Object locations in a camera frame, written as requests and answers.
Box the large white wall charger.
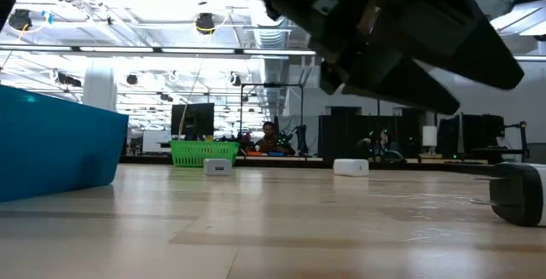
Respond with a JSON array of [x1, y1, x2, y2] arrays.
[[332, 158, 370, 177]]

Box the white cabinet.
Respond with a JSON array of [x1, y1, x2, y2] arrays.
[[142, 130, 173, 154]]

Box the black partition screen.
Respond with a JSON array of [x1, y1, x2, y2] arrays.
[[317, 108, 423, 161]]

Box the vertical spiral air duct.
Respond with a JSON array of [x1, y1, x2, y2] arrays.
[[251, 9, 299, 120]]

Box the white column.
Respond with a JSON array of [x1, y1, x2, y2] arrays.
[[82, 56, 119, 113]]

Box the black ceiling spotlight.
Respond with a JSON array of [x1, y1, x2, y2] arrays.
[[7, 8, 33, 32], [195, 11, 217, 36]]

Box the black screens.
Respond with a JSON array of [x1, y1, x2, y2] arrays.
[[438, 113, 507, 156]]

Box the black gantry frame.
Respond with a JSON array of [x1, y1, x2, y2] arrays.
[[239, 82, 305, 157]]

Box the green plastic basket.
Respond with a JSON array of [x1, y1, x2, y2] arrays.
[[169, 140, 241, 168]]

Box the blue plastic bin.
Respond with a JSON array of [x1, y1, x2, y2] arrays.
[[0, 84, 130, 203]]

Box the white charger with black back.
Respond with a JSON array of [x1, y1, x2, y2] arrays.
[[470, 161, 546, 228]]

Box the white cylinder lamp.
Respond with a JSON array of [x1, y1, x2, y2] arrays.
[[421, 125, 439, 148]]

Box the black monitor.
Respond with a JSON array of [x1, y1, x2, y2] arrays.
[[171, 102, 216, 141]]

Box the long light bar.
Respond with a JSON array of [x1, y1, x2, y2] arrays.
[[0, 43, 546, 62]]

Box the seated person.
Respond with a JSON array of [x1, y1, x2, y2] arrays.
[[254, 120, 296, 156]]

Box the black table frame rail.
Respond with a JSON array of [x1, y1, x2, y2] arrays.
[[120, 154, 546, 182]]

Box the small white wall charger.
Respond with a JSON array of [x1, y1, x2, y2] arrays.
[[203, 158, 233, 177]]

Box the black equipment stand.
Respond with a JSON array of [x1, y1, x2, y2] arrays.
[[468, 120, 531, 167]]

